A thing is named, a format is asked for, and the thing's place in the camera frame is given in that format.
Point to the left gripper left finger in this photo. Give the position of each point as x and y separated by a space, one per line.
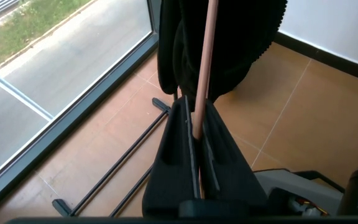
166 189

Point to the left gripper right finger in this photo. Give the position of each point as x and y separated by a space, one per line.
238 189

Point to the black garment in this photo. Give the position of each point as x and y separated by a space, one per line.
244 46

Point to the black clothes rack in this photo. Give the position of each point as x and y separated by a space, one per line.
61 207

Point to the window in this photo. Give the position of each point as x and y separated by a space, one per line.
57 130

